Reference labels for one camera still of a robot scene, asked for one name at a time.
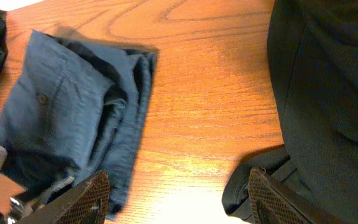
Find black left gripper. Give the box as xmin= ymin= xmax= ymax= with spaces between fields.
xmin=0 ymin=169 xmax=111 ymax=224

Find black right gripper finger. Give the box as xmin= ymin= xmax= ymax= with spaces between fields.
xmin=249 ymin=167 xmax=344 ymax=224

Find blue denim shorts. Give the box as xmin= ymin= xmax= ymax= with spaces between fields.
xmin=0 ymin=31 xmax=157 ymax=220

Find black t-shirt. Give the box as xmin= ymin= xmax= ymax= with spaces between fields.
xmin=222 ymin=0 xmax=358 ymax=223

